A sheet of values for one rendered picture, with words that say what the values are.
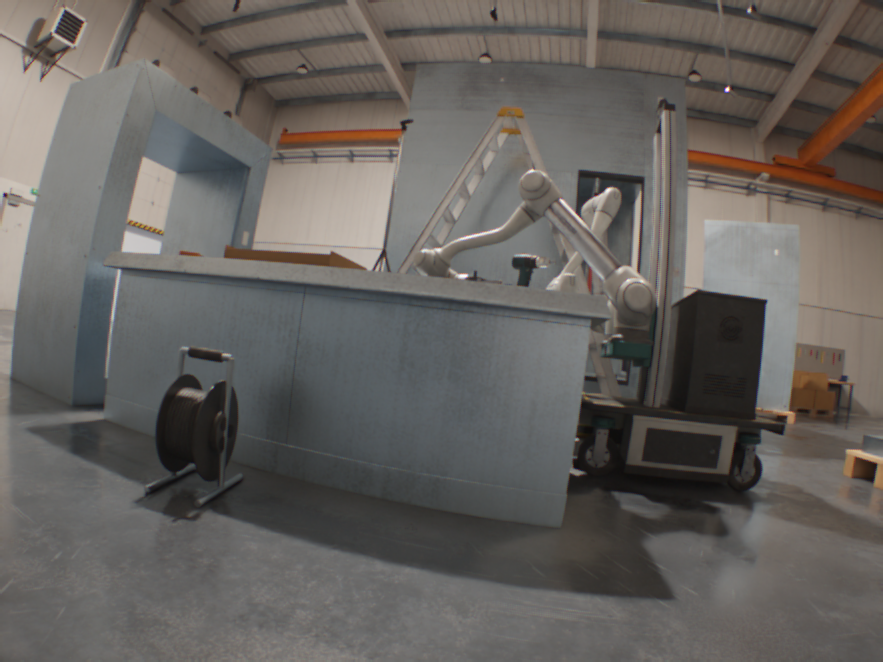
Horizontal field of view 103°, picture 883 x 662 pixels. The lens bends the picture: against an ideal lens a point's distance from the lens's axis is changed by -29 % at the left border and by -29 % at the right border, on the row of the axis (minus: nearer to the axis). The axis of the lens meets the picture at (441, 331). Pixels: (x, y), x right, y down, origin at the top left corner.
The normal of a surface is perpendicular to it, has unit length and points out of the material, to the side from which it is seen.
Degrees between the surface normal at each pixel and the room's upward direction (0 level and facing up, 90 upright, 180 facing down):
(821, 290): 90
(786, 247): 90
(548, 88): 90
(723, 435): 90
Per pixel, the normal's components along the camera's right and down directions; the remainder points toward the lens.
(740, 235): -0.55, -0.10
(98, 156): -0.23, -0.07
